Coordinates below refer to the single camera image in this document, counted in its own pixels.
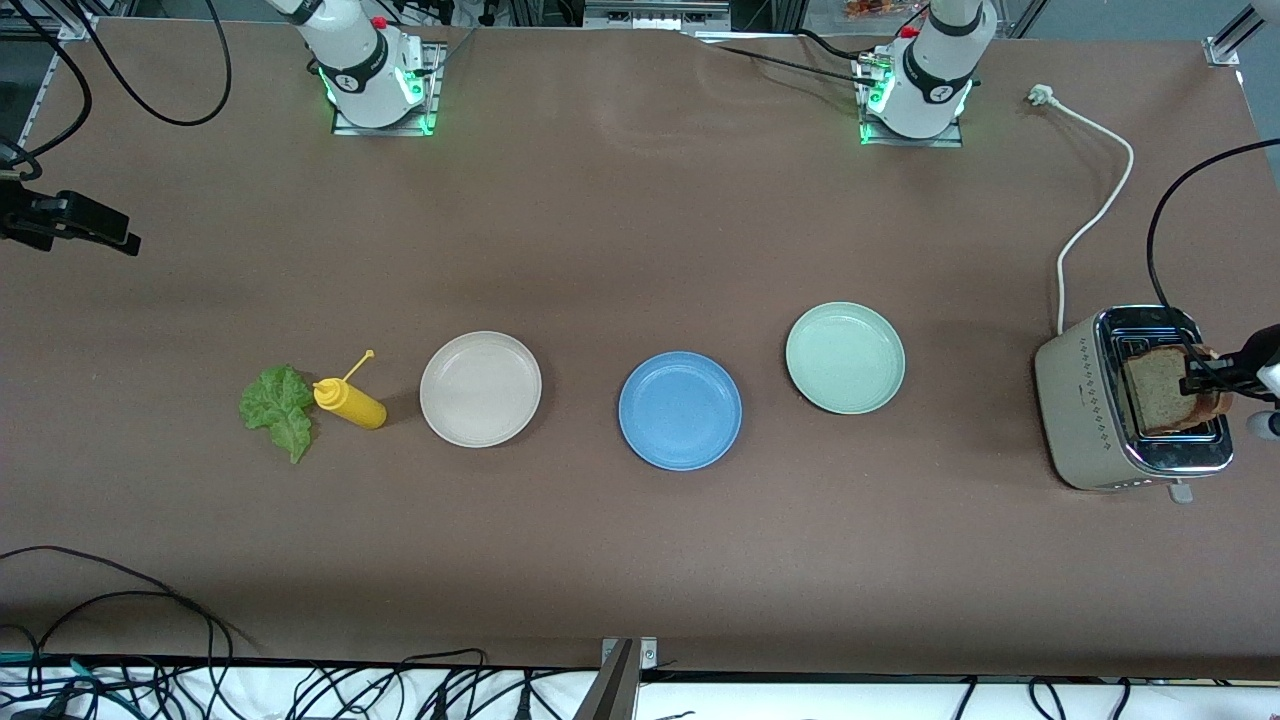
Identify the brown bread slice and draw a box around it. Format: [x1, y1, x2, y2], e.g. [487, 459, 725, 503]
[1122, 346, 1199, 436]
[1195, 344, 1234, 419]

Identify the green lettuce leaf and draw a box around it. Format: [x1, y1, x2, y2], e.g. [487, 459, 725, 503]
[239, 365, 315, 465]

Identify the pale green round plate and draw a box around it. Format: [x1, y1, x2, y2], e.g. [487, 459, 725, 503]
[785, 301, 907, 416]

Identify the beige round plate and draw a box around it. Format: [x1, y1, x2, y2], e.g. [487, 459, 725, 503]
[419, 331, 543, 449]

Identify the blue round plate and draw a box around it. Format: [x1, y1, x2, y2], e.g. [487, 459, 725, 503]
[618, 351, 743, 472]

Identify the beige and chrome toaster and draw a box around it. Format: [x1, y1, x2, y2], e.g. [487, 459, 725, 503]
[1034, 304, 1236, 504]

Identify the yellow mustard squeeze bottle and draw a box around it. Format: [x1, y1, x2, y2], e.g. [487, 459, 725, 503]
[313, 350, 388, 431]

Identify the grey metal box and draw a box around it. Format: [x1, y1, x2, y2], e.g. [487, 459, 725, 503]
[583, 0, 731, 31]

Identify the grey metal bar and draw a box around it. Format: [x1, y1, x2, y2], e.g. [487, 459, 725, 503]
[572, 640, 641, 720]

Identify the perforated aluminium frame profile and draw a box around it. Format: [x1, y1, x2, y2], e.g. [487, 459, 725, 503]
[15, 10, 101, 156]

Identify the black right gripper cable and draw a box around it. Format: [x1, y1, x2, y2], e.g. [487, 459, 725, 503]
[0, 0, 93, 186]

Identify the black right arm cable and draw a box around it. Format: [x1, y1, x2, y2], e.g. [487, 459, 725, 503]
[60, 0, 233, 128]

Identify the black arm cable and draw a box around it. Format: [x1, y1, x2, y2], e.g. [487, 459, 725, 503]
[1146, 140, 1280, 351]
[60, 0, 233, 128]

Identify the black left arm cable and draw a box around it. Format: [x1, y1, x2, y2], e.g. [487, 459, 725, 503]
[1146, 140, 1280, 351]

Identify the white toaster power cord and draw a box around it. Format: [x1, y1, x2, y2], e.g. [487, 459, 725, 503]
[1028, 84, 1136, 337]

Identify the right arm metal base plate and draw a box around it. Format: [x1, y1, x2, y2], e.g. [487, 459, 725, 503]
[332, 42, 441, 137]

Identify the long black table cable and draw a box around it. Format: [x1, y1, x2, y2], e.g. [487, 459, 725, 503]
[0, 545, 259, 651]

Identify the arched black cable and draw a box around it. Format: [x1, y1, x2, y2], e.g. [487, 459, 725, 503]
[30, 590, 236, 691]

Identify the teal cable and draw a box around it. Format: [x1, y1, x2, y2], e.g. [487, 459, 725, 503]
[0, 650, 136, 716]

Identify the black base power cable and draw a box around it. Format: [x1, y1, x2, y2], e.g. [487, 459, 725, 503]
[690, 30, 881, 89]

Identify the silver table edge bracket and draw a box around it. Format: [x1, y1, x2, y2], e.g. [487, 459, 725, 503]
[600, 637, 658, 669]

